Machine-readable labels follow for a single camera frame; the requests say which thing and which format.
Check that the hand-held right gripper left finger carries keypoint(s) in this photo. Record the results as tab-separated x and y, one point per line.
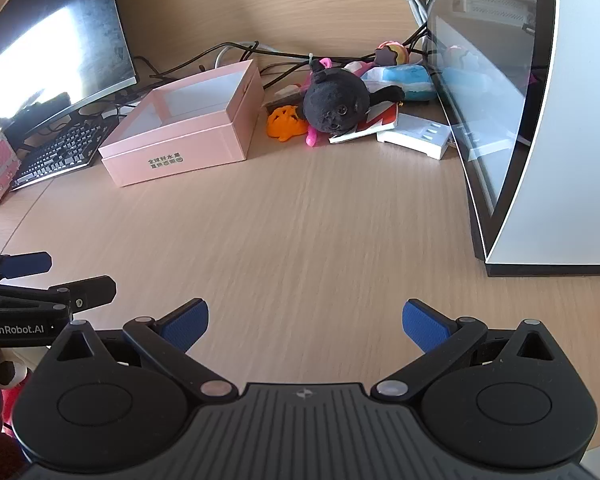
186	325

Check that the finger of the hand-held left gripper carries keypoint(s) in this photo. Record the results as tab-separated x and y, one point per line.
87	291
25	263

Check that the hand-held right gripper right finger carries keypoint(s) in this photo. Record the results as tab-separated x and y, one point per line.
422	327

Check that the pink cardboard box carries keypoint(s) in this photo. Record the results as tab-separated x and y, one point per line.
180	145

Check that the white plug-in charger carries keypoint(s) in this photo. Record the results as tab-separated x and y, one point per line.
415	137

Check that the orange plastic toy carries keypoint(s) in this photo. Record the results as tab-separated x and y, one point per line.
282	125

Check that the black round plush toy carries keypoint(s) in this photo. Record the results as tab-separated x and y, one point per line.
335	97

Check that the blue and white packet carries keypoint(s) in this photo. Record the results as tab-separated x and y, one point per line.
405	77

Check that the white brown soft thing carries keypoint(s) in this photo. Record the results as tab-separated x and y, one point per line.
5	367

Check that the black keyboard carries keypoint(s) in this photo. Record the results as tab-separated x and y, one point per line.
55	152

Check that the red and white card packet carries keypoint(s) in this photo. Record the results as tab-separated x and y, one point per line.
380	117

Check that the black computer monitor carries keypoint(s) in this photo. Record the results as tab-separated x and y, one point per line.
55	50

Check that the white glass-sided computer case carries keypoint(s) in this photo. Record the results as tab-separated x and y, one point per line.
570	160

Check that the pink white small toy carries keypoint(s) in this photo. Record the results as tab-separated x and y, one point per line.
357	67

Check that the brown pink doughnut toy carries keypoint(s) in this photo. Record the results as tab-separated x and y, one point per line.
392	53

